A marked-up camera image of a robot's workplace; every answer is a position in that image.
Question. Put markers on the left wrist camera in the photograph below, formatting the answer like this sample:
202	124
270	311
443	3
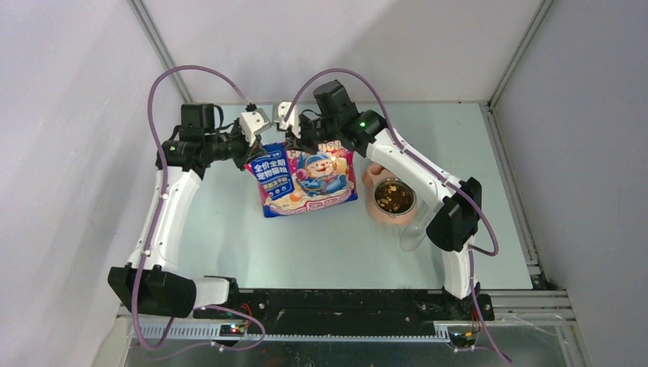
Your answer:
254	121

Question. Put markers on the pink double bowl stand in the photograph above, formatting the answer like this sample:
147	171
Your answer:
388	199

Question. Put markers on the pet food bag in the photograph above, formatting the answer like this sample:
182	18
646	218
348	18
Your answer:
292	182

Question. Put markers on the clear plastic scoop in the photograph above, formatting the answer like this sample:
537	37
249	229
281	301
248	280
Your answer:
415	233

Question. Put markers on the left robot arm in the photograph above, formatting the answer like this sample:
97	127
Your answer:
150	282

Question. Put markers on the brown kibble in bowls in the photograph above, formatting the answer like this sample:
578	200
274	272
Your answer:
395	197

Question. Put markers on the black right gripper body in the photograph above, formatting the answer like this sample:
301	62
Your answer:
312	133

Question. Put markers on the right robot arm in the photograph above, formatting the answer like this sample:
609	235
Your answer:
456	203

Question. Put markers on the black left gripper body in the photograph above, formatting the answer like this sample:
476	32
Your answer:
240	150

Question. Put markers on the near steel bowl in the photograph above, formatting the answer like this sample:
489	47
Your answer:
394	197

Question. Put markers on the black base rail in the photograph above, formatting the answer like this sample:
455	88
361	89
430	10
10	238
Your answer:
354	313

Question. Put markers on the aluminium frame front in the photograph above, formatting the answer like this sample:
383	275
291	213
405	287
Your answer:
511	308

